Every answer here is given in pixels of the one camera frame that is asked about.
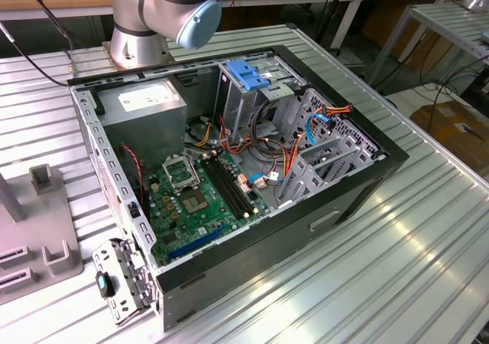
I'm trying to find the short blue wire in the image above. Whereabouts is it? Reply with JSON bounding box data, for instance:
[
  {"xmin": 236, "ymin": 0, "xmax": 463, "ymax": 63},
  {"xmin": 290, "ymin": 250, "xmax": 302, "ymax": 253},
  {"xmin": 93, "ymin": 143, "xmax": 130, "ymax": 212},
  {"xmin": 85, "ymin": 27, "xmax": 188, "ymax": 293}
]
[{"xmin": 246, "ymin": 172, "xmax": 270, "ymax": 187}]

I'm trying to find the black wire loop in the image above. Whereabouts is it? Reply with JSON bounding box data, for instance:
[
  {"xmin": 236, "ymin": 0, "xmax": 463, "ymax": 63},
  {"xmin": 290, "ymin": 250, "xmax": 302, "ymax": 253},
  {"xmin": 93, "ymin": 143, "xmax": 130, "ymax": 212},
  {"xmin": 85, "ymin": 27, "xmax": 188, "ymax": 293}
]
[{"xmin": 250, "ymin": 98, "xmax": 293, "ymax": 160}]

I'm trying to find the yellow black wire bundle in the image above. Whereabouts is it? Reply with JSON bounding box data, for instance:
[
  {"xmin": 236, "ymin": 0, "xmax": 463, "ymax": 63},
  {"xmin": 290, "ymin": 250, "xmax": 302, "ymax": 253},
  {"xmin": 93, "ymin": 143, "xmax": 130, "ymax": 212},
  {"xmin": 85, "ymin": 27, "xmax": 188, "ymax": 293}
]
[{"xmin": 185, "ymin": 115, "xmax": 217, "ymax": 149}]

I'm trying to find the metal disk bay cage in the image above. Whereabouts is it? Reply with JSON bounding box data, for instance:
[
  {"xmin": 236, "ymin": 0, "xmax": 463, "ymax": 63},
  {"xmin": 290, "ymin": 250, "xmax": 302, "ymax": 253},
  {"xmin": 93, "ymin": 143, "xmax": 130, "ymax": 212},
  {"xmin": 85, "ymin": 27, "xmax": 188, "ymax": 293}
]
[{"xmin": 275, "ymin": 86, "xmax": 387, "ymax": 210}]

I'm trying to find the green motherboard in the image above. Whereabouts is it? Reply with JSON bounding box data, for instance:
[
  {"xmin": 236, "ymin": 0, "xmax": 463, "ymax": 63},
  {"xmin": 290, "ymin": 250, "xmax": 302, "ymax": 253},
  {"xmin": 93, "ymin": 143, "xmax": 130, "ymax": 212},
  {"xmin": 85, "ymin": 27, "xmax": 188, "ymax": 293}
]
[{"xmin": 144, "ymin": 151, "xmax": 274, "ymax": 268}]

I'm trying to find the black cable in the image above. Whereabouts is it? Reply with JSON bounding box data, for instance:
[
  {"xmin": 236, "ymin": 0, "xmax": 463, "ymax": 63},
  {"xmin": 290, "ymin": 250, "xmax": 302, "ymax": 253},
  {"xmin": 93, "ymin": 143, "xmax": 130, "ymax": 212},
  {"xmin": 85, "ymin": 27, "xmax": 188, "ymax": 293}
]
[{"xmin": 0, "ymin": 22, "xmax": 72, "ymax": 88}]

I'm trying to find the grey power supply unit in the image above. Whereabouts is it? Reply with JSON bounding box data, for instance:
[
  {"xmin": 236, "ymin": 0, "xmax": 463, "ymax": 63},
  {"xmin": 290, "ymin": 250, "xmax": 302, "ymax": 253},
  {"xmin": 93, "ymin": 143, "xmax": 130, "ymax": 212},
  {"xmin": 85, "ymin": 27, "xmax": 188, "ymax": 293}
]
[{"xmin": 97, "ymin": 76, "xmax": 189, "ymax": 173}]

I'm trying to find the metal slot retainer bracket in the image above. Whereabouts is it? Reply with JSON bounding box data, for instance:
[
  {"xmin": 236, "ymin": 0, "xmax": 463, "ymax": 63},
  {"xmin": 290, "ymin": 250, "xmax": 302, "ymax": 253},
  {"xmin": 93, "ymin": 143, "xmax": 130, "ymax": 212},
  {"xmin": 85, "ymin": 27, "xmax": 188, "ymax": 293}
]
[{"xmin": 91, "ymin": 238, "xmax": 160, "ymax": 328}]

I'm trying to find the orange red power wire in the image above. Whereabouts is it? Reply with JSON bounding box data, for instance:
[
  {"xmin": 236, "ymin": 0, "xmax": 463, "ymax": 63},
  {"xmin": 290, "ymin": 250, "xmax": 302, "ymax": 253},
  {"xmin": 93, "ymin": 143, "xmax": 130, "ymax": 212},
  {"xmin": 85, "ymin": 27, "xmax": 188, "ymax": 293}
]
[{"xmin": 282, "ymin": 104, "xmax": 352, "ymax": 179}]

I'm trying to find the blue data wire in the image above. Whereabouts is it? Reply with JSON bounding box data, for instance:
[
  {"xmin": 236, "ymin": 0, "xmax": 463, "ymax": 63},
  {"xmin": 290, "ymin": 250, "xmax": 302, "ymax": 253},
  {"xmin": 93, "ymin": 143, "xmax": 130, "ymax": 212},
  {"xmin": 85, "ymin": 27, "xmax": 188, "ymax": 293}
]
[{"xmin": 304, "ymin": 109, "xmax": 337, "ymax": 147}]

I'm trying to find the black open PC case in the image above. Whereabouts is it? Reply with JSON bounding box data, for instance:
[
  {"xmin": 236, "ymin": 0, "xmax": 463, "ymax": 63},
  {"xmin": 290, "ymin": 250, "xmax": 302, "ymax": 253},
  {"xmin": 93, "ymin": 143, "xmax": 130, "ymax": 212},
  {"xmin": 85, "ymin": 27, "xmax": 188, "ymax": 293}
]
[{"xmin": 66, "ymin": 44, "xmax": 410, "ymax": 333}]

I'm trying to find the red black fan wire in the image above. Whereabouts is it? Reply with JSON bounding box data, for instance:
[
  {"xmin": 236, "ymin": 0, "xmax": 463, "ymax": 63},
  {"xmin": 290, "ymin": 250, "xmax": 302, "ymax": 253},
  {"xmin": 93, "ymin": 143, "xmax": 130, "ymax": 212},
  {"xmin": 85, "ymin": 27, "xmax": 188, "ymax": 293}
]
[{"xmin": 119, "ymin": 141, "xmax": 149, "ymax": 209}]

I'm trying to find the metal socket cover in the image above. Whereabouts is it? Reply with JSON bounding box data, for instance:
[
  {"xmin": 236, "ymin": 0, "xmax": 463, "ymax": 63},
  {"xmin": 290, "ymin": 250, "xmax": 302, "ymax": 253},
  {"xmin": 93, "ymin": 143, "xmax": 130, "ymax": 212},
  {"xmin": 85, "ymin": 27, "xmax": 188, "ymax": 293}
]
[{"xmin": 162, "ymin": 154, "xmax": 202, "ymax": 196}]

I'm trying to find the metal optical drive cage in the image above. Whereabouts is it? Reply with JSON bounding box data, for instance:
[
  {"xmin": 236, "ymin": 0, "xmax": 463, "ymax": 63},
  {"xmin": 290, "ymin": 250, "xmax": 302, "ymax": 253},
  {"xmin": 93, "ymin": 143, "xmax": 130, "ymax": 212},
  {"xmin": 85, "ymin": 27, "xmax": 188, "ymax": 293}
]
[{"xmin": 212, "ymin": 52, "xmax": 309, "ymax": 141}]

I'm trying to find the blue drive latch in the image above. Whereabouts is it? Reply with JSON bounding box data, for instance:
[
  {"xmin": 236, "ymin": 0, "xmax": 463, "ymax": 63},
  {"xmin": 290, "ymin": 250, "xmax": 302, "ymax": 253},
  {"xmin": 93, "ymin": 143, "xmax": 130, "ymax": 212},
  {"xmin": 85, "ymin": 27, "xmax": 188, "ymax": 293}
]
[{"xmin": 225, "ymin": 60, "xmax": 273, "ymax": 92}]

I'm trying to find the orange red wire bundle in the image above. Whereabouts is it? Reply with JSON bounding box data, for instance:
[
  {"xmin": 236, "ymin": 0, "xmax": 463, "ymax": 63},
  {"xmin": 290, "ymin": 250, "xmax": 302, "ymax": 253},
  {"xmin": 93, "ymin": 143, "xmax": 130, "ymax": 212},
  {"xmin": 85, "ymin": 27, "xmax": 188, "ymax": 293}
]
[{"xmin": 218, "ymin": 115, "xmax": 254, "ymax": 156}]

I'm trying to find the metal slat side table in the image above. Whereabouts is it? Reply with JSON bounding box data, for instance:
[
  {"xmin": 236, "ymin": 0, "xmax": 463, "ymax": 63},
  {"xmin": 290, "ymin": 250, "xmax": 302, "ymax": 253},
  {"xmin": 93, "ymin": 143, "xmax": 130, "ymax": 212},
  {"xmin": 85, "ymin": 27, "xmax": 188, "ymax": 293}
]
[{"xmin": 367, "ymin": 2, "xmax": 489, "ymax": 89}]

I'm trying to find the blue expansion slot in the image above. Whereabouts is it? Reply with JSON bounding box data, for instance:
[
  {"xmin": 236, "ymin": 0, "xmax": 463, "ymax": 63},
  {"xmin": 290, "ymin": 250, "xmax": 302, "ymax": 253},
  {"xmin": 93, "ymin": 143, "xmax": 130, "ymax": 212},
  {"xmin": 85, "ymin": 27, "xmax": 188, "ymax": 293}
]
[{"xmin": 167, "ymin": 223, "xmax": 227, "ymax": 261}]

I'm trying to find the black teal latch tab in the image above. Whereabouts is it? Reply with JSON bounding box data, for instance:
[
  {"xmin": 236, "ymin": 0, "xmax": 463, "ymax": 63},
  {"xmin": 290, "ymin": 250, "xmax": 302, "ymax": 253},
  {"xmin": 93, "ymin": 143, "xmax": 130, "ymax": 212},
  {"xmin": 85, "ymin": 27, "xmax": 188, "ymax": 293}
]
[{"xmin": 95, "ymin": 271, "xmax": 115, "ymax": 299}]

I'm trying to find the grey parts rack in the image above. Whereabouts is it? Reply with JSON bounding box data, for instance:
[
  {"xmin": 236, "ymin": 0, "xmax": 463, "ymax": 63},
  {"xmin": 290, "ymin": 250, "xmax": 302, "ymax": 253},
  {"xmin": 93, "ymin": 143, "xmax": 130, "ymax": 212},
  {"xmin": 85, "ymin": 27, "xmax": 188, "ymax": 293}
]
[{"xmin": 0, "ymin": 163, "xmax": 86, "ymax": 307}]

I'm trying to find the large cardboard box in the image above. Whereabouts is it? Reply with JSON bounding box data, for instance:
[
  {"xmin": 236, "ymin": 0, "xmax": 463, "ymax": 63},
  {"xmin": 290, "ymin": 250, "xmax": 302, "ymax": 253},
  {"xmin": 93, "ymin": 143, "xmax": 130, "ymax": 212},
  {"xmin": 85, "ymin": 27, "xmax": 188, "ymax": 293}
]
[{"xmin": 409, "ymin": 99, "xmax": 489, "ymax": 171}]

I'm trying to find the CPU socket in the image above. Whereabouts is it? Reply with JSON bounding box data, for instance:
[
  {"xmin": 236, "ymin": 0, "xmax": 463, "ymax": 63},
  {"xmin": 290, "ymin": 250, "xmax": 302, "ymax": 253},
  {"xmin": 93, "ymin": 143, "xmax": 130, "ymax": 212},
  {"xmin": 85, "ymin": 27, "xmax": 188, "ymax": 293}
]
[{"xmin": 180, "ymin": 190, "xmax": 210, "ymax": 214}]

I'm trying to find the black RAM slot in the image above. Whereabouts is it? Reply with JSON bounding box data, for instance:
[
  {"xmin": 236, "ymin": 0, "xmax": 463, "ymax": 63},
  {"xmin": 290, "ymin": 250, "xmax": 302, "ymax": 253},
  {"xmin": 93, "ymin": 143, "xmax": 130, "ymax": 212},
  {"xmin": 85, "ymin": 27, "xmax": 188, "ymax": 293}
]
[
  {"xmin": 205, "ymin": 159, "xmax": 248, "ymax": 217},
  {"xmin": 200, "ymin": 161, "xmax": 245, "ymax": 219},
  {"xmin": 214, "ymin": 155, "xmax": 256, "ymax": 212},
  {"xmin": 209, "ymin": 157, "xmax": 252, "ymax": 214}
]

